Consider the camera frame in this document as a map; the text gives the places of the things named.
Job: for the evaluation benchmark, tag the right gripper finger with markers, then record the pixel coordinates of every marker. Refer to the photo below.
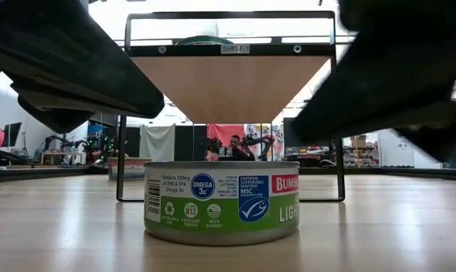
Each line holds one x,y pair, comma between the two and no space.
371,98

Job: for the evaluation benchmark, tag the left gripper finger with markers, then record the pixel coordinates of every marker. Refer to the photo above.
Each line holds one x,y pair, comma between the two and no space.
99,75

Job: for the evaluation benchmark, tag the silver can teal label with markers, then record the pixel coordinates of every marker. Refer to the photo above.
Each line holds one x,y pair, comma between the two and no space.
205,40

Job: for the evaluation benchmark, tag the green label tuna can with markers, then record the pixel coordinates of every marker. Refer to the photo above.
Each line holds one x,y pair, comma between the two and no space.
220,211

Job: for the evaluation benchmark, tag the black background robot arm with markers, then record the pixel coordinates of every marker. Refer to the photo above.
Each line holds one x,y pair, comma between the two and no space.
57,140
216,145
263,141

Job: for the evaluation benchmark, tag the cardboard box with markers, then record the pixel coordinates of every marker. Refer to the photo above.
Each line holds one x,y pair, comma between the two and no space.
358,141

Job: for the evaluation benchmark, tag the blue bin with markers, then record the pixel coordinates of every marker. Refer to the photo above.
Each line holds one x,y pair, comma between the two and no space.
95,129

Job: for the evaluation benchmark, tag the cluttered workbench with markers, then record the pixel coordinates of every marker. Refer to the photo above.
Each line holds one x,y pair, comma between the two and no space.
311,156

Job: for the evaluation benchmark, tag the grey hanging cloth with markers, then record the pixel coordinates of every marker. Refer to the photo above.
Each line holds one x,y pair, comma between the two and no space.
157,143

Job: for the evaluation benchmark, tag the gold can blue red label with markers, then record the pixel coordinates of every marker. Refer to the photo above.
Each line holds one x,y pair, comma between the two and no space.
127,170

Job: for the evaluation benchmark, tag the small black monitor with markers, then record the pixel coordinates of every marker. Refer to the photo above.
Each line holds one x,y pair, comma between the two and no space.
13,134

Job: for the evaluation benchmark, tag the floral hanging cloth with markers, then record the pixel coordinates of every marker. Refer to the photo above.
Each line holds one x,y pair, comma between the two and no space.
252,130

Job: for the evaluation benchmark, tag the red hanging cloth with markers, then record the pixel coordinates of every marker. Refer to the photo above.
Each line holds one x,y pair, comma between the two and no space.
222,130

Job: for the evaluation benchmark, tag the person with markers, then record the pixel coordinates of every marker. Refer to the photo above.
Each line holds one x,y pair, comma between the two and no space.
238,145

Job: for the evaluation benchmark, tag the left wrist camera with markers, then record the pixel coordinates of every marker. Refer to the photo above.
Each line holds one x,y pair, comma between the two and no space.
57,119

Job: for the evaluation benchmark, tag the black table frame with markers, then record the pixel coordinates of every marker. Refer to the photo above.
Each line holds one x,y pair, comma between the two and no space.
42,173

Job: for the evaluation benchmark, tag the wooden shelf black frame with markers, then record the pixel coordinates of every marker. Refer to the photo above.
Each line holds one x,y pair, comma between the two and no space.
231,87

